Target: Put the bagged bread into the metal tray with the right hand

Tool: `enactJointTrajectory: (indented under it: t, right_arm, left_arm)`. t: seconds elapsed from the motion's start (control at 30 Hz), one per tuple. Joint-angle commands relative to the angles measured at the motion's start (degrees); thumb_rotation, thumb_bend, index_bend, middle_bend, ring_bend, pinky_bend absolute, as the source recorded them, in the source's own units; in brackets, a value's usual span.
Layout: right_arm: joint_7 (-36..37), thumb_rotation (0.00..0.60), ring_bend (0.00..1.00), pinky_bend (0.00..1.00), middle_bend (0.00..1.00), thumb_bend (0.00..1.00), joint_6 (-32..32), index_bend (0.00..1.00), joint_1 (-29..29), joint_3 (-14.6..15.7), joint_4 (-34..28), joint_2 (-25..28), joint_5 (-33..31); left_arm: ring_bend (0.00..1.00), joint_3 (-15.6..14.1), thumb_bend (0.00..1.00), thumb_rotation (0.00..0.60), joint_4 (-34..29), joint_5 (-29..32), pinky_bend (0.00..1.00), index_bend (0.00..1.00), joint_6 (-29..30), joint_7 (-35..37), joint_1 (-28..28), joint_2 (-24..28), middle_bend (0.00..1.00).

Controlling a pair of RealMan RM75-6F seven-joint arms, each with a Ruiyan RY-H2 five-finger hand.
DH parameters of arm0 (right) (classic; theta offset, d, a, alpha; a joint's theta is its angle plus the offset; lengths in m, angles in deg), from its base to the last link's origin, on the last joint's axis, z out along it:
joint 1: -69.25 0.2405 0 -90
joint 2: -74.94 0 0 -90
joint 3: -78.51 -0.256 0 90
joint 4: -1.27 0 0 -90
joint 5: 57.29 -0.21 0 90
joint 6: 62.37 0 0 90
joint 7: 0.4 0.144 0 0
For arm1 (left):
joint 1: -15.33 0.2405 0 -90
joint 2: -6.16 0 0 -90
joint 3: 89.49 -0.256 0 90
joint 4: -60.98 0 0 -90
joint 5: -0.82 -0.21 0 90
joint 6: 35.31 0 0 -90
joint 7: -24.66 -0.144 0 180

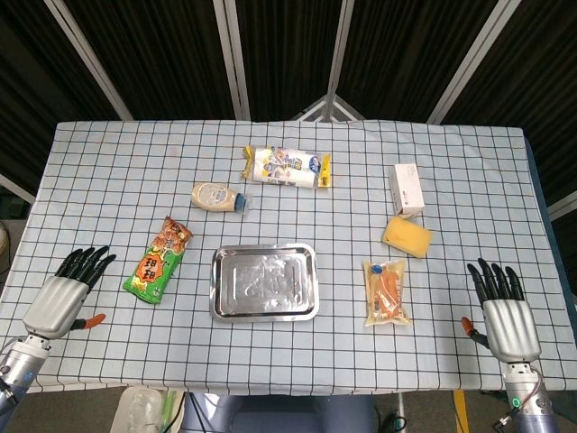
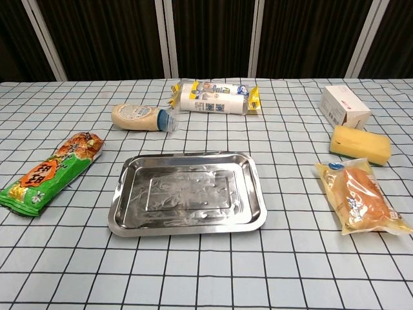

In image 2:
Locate white cardboard box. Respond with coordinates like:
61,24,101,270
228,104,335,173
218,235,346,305
319,85,372,130

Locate yellow sponge green base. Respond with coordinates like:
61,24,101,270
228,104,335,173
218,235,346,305
328,125,392,167

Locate white partition frame post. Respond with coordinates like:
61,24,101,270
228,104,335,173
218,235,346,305
345,0,382,79
247,0,269,78
21,0,68,81
153,0,179,79

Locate green snack bag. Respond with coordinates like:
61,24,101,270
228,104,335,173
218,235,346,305
0,131,106,217

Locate bread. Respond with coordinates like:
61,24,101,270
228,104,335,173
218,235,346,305
314,158,413,236

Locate stainless steel rectangular tray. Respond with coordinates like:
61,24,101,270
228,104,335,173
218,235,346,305
107,152,268,238

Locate white roll pack yellow ends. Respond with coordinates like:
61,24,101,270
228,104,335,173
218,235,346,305
169,79,261,116

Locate checkered grey tablecloth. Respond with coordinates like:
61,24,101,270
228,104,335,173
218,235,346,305
0,77,413,310

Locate beige sauce bottle blue cap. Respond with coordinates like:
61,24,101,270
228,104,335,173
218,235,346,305
111,103,180,133

